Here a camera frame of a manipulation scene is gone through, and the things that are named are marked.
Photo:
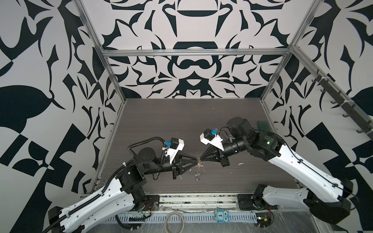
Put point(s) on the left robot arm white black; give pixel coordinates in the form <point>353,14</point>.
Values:
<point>123,192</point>

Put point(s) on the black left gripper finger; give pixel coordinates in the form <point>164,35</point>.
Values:
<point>186,166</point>
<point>183,158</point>

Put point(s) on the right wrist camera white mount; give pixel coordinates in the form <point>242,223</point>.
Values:
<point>212,137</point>

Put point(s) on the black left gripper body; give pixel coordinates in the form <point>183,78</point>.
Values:
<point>175,164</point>

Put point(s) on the metal keyring with keys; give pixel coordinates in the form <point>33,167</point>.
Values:
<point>200,167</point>

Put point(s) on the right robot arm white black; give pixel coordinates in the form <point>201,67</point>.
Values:
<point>324,196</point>

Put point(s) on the blue monster sticker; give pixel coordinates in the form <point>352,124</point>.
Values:
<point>222,216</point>

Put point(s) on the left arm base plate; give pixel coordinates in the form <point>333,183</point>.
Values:
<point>145,203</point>

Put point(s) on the green rectangular plastic case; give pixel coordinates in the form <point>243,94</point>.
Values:
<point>263,126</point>

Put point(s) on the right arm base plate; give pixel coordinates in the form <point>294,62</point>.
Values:
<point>246,202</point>

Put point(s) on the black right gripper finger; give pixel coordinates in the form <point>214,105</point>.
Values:
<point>210,158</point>
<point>210,153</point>

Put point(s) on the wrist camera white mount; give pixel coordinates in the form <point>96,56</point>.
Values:
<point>172,147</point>
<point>212,137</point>

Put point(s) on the white tape roll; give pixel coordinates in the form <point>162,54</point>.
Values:
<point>174,218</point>

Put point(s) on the black wall hook rail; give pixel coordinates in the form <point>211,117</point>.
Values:
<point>349,106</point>

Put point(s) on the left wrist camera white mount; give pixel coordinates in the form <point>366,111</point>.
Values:
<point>172,147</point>

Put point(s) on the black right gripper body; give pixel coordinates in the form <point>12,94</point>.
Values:
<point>225,160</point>

